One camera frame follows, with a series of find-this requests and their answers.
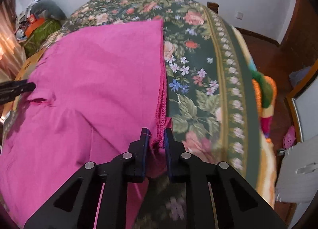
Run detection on grey white storage box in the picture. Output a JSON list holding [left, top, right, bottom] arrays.
[[275, 136, 317, 203]]

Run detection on pink pants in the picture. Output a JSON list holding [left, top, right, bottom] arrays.
[[1, 19, 167, 226]]

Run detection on pink slipper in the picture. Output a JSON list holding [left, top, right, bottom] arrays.
[[282, 126, 296, 149]]

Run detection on wooden bed post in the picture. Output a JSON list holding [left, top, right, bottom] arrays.
[[207, 2, 219, 14]]

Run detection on colourful fleece blanket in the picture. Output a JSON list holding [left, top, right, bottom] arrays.
[[231, 26, 277, 208]]

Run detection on grey plush toy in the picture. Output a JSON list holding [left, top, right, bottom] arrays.
[[30, 0, 67, 21]]

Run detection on orange red box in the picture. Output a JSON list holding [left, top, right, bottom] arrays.
[[25, 18, 46, 38]]

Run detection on wooden lap desk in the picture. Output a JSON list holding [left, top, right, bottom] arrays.
[[15, 48, 46, 81]]

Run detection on white wall socket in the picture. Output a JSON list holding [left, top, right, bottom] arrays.
[[236, 12, 244, 20]]

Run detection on brown wooden door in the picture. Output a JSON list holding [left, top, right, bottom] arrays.
[[281, 0, 317, 66]]

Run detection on pink striped curtain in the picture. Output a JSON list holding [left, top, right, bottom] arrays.
[[0, 0, 26, 82]]

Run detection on floral green bedspread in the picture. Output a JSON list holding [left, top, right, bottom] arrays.
[[42, 0, 262, 229]]

